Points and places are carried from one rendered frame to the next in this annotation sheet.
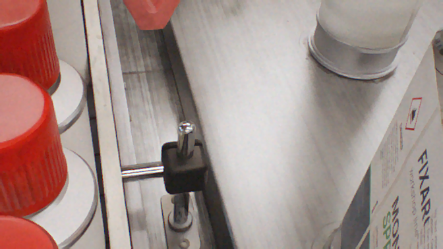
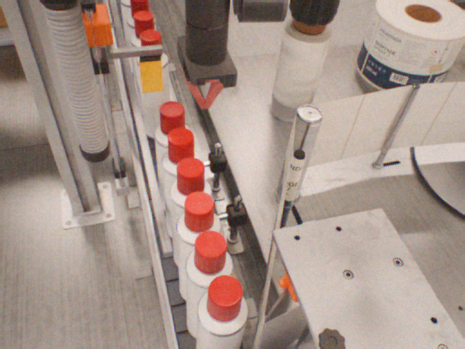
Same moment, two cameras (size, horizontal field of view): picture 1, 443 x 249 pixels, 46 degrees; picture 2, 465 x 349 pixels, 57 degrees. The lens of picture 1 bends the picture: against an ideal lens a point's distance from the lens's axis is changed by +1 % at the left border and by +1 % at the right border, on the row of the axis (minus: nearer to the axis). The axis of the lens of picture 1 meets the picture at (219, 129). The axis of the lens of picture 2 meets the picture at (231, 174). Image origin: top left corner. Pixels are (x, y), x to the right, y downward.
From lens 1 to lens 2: 38 cm
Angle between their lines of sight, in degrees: 2
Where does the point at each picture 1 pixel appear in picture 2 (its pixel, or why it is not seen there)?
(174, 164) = (213, 160)
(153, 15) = (206, 104)
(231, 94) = (234, 132)
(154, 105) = (198, 139)
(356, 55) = (290, 111)
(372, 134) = not seen: hidden behind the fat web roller
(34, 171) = (190, 150)
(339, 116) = (282, 139)
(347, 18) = (284, 95)
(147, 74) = (193, 124)
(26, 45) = (181, 120)
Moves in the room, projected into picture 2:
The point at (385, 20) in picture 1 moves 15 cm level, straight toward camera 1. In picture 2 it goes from (300, 95) to (277, 146)
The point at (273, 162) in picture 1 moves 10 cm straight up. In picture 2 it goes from (254, 160) to (261, 119)
